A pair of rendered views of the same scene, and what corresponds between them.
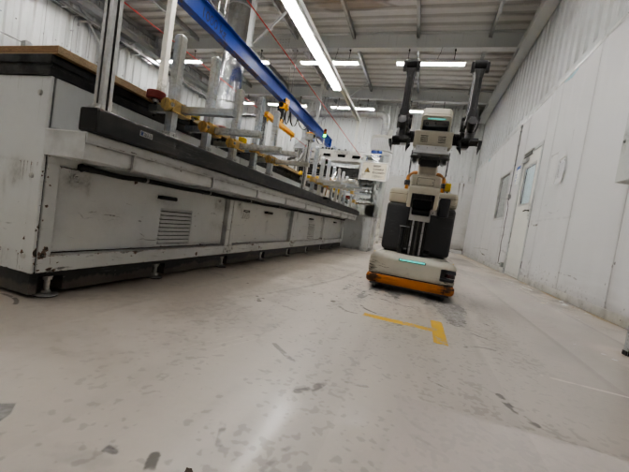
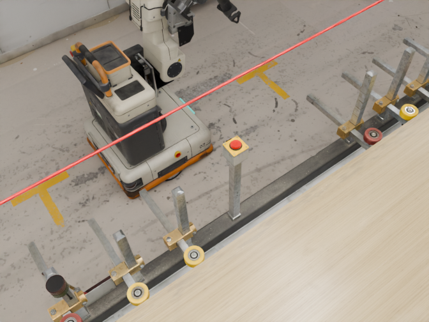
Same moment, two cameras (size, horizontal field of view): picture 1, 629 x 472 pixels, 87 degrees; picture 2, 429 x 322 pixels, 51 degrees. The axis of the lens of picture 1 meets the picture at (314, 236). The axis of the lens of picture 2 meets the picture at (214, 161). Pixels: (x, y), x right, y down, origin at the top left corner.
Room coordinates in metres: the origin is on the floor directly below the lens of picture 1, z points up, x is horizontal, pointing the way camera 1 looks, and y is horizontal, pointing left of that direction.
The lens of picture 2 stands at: (3.94, 0.75, 2.51)
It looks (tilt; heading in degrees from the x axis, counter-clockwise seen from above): 54 degrees down; 219
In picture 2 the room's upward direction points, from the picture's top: 2 degrees counter-clockwise
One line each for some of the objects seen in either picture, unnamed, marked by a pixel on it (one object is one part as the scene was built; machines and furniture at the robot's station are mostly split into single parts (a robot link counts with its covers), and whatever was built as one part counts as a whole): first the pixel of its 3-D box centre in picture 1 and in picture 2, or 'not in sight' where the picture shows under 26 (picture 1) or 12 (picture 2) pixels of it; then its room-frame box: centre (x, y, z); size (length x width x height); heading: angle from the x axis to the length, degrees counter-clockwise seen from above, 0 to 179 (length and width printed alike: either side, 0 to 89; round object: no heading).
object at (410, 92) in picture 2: (235, 145); (416, 85); (1.94, 0.53, 0.80); 0.14 x 0.06 x 0.05; 163
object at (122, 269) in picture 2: not in sight; (127, 268); (3.62, 0.02, 0.84); 0.14 x 0.06 x 0.05; 163
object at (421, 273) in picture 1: (410, 269); (147, 137); (2.71, -0.82, 0.16); 0.67 x 0.64 x 0.25; 163
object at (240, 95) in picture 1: (235, 131); (424, 74); (1.92, 0.54, 0.87); 0.04 x 0.04 x 0.48; 73
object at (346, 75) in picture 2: (266, 152); (374, 97); (2.18, 0.39, 0.83); 0.43 x 0.03 x 0.04; 73
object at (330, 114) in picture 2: (281, 162); (338, 121); (2.42, 0.32, 0.82); 0.43 x 0.03 x 0.04; 73
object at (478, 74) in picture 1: (475, 95); not in sight; (2.21, -0.90, 1.41); 0.11 x 0.06 x 0.43; 73
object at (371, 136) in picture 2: not in sight; (370, 141); (2.48, 0.51, 0.85); 0.08 x 0.08 x 0.11
